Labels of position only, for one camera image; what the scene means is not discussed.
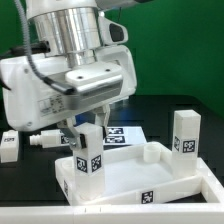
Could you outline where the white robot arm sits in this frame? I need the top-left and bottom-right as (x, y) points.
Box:
(0, 0), (152, 150)

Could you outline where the white desk tabletop tray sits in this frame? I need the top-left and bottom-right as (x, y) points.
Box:
(55, 142), (202, 206)

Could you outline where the white marker sheet with tags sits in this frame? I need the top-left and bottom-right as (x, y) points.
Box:
(104, 126), (146, 146)

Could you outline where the grey braided camera cable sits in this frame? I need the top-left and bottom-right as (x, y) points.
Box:
(0, 0), (76, 96)

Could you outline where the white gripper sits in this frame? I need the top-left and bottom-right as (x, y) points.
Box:
(0, 45), (137, 150)

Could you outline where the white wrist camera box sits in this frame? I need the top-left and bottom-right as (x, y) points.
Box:
(98, 15), (128, 45)

